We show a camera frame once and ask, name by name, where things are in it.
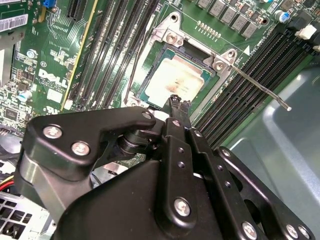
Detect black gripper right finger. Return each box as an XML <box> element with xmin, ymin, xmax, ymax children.
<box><xmin>180</xmin><ymin>100</ymin><xmax>317</xmax><ymax>240</ymax></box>

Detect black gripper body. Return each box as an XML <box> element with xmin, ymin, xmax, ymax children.
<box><xmin>53</xmin><ymin>159</ymin><xmax>241</xmax><ymax>240</ymax></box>

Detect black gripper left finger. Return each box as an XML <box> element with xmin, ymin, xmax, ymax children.
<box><xmin>13</xmin><ymin>94</ymin><xmax>199</xmax><ymax>228</ymax></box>

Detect metal locking lever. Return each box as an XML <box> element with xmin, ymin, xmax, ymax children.
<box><xmin>227</xmin><ymin>63</ymin><xmax>293</xmax><ymax>112</ymax></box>
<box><xmin>124</xmin><ymin>12</ymin><xmax>154</xmax><ymax>104</ymax></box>

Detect silver green CPU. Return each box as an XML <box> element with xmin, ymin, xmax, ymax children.
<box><xmin>136</xmin><ymin>47</ymin><xmax>219</xmax><ymax>112</ymax></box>

